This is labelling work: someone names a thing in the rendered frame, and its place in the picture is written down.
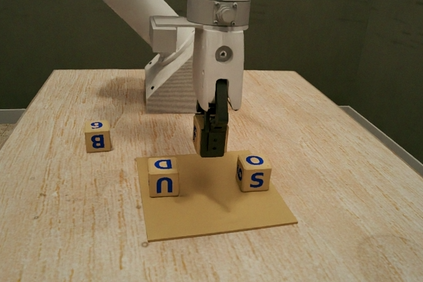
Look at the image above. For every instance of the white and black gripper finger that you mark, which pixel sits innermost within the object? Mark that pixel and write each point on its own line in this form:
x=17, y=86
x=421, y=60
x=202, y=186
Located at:
x=200, y=111
x=213, y=136

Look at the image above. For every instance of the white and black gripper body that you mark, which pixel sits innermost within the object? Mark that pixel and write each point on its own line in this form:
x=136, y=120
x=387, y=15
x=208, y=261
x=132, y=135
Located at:
x=210, y=64

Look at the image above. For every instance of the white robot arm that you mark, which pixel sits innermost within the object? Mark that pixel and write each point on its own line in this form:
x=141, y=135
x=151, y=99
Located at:
x=162, y=32

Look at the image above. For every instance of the tan cardboard mat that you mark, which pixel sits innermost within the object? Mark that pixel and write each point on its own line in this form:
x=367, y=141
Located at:
x=210, y=201

